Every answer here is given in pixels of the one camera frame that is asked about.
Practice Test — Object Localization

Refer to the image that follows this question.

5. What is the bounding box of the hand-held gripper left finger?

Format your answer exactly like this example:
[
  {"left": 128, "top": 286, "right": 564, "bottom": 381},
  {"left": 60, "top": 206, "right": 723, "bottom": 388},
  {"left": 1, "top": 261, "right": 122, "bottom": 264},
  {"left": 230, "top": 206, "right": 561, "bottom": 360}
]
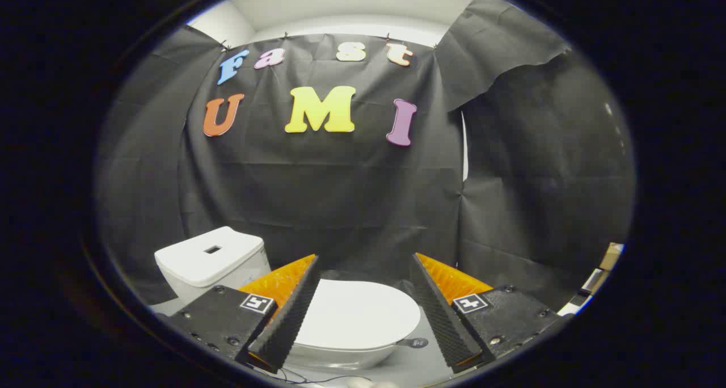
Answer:
[{"left": 168, "top": 255, "right": 321, "bottom": 374}]

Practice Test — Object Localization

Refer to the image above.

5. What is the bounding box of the white toilet bowl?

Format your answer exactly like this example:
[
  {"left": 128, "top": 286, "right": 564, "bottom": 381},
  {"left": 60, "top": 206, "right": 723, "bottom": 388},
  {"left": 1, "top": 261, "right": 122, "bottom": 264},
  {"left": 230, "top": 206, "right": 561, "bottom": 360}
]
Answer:
[{"left": 285, "top": 341, "right": 399, "bottom": 372}]

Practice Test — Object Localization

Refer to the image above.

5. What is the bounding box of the black backdrop cloth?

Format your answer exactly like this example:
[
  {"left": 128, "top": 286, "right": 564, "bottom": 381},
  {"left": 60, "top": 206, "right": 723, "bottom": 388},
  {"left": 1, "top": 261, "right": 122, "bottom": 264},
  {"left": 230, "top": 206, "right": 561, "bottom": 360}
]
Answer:
[{"left": 96, "top": 0, "right": 636, "bottom": 312}]

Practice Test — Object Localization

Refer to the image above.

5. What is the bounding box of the thin black cable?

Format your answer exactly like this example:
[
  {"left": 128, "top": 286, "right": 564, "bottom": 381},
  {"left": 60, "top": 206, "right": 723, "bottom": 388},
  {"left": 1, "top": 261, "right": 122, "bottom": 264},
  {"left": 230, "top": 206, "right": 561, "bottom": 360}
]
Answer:
[{"left": 250, "top": 364, "right": 372, "bottom": 386}]

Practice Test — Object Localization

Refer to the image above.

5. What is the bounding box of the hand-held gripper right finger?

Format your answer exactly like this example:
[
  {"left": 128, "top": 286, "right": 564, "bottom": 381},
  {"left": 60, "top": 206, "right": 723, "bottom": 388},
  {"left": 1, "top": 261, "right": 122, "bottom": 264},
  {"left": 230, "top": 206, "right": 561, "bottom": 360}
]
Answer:
[{"left": 410, "top": 252, "right": 569, "bottom": 374}]

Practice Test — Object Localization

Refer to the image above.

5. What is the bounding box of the white toilet lid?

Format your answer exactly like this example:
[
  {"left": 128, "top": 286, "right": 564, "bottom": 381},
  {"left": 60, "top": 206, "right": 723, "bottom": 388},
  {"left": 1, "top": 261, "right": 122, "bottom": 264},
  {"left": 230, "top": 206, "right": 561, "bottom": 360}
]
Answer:
[{"left": 294, "top": 279, "right": 422, "bottom": 352}]

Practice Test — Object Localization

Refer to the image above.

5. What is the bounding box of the white toilet tank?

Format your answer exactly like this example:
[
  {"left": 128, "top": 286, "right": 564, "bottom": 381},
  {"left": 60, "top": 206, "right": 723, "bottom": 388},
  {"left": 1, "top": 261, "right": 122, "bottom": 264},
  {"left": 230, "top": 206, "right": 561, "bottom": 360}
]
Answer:
[{"left": 154, "top": 226, "right": 272, "bottom": 307}]

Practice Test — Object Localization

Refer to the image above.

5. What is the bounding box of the brown cardboard box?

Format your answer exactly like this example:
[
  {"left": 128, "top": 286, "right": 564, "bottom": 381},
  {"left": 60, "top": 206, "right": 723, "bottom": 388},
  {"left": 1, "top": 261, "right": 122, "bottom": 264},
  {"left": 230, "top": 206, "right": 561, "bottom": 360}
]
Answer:
[{"left": 600, "top": 242, "right": 625, "bottom": 271}]

